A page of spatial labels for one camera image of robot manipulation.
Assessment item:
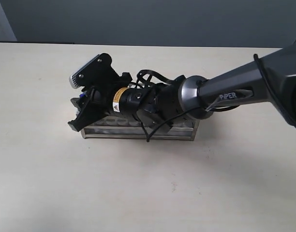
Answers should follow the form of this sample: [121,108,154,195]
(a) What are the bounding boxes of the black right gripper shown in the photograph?
[68,70,143,132]

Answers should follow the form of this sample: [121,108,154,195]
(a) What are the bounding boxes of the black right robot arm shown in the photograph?
[68,43,296,140]

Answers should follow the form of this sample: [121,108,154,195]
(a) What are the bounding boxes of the stainless steel test tube rack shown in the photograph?
[75,81,200,141]

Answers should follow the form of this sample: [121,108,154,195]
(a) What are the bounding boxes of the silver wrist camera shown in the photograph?
[69,53,119,89]

